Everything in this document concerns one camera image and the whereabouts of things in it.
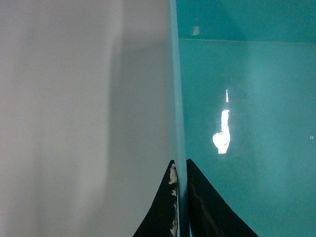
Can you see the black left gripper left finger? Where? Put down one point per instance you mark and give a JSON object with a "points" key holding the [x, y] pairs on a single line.
{"points": [[162, 217]]}

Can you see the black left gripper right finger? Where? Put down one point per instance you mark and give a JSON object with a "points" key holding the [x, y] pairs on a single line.
{"points": [[209, 214]]}

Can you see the teal plastic bin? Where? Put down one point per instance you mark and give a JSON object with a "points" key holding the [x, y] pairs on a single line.
{"points": [[242, 107]]}

